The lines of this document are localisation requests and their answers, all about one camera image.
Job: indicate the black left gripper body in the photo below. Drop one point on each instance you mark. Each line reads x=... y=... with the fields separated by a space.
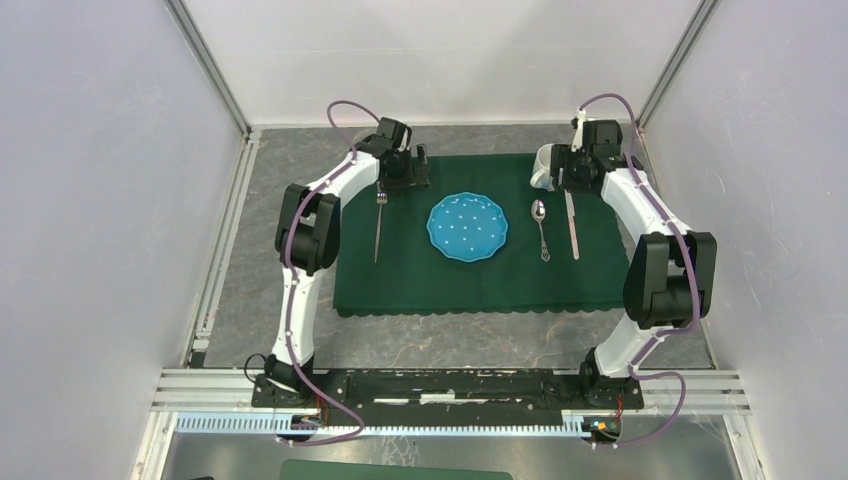
x=403 y=173

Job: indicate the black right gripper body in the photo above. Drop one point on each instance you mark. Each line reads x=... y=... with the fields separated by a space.
x=573 y=168

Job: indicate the black handled knife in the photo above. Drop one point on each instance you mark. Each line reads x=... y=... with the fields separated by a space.
x=571 y=219

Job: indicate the silver fork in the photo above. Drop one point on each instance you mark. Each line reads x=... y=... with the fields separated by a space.
x=381 y=201

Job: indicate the white blue mug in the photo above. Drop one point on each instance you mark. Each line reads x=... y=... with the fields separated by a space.
x=541 y=169

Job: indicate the silver spoon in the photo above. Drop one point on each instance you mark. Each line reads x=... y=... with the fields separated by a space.
x=538 y=213

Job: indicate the dark green cloth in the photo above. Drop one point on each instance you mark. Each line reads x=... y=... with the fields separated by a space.
x=412 y=278

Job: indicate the blue polka dot plate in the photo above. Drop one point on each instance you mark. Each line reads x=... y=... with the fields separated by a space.
x=467 y=227

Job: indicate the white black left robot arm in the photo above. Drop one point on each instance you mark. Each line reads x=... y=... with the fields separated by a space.
x=308 y=239

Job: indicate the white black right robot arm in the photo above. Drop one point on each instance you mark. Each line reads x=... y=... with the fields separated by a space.
x=668 y=285

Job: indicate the green mat at bottom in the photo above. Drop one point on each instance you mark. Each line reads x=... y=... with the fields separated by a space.
x=317 y=470

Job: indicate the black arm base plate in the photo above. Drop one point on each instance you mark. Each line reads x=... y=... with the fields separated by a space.
x=470 y=398

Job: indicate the blue slotted cable duct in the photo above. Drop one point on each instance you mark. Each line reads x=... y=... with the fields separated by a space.
x=296 y=425

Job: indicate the aluminium frame rails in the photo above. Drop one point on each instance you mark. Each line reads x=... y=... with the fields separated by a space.
x=714 y=438

